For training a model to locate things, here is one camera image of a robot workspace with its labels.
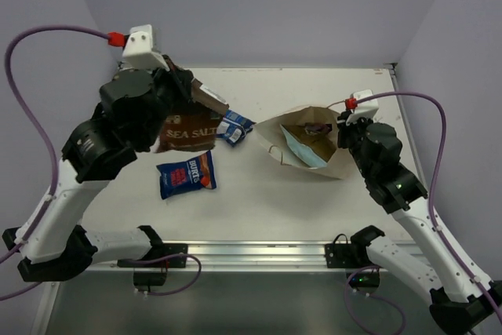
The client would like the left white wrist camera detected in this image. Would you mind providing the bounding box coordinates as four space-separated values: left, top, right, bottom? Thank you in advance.
121 24 169 71

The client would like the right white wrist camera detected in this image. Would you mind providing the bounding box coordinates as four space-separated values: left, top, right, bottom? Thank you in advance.
344 89 379 124

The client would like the purple snack packet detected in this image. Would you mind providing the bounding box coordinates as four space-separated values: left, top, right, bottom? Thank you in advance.
304 122 333 135

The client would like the blue snack packet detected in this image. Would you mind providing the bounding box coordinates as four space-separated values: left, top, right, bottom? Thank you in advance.
216 110 255 147

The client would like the left black base bracket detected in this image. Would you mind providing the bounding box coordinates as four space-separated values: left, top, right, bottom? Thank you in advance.
117 242 188 292

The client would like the black base bracket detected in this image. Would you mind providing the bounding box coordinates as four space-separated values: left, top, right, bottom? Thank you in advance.
324 226 385 293
117 242 188 292

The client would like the dark brown snack bag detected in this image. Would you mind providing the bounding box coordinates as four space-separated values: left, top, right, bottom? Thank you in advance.
152 54 229 153

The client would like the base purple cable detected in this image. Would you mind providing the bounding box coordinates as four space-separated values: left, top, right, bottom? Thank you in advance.
344 264 406 335
136 254 203 297

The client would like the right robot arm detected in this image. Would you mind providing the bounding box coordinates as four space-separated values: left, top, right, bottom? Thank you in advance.
337 111 501 334

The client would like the right black base bracket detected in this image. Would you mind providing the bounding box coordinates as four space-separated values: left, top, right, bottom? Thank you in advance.
324 226 385 293

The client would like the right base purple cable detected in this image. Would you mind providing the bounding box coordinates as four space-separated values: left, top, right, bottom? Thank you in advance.
344 264 406 335

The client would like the aluminium mounting rail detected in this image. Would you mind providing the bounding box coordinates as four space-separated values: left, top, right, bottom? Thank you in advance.
85 239 423 273

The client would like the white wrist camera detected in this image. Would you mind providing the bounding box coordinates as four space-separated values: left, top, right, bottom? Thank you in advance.
121 24 169 71
344 89 379 124

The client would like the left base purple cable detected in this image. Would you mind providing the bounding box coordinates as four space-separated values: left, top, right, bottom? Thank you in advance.
136 254 203 297

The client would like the blue Burts crisps bag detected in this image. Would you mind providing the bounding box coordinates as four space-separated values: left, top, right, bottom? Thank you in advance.
156 151 217 200

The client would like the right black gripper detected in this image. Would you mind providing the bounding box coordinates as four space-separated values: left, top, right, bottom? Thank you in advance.
337 111 375 180

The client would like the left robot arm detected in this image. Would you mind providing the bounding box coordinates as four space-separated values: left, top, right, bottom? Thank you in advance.
2 67 194 283

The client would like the olive brown snack bag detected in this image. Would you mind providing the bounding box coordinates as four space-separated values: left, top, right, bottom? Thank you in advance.
280 123 336 168

